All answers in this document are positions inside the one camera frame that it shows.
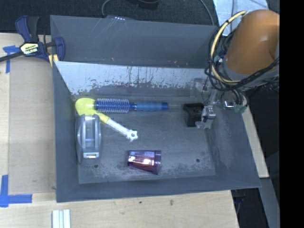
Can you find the grey tape dispenser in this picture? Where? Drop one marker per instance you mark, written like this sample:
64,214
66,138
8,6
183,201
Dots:
88,136

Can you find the purple plastic cup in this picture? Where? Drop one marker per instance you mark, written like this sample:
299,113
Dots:
145,161

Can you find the grey metal bin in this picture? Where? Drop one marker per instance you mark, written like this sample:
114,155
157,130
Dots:
152,136

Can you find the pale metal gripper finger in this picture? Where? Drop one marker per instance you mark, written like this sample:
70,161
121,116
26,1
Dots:
208,117
199,84

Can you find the blue round hairbrush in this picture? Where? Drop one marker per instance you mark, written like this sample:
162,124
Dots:
123,106

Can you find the black rectangular block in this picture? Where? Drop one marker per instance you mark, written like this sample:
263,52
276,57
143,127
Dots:
192,114

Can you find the black cylinder on white bracket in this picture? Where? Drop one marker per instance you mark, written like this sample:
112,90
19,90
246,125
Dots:
228,104

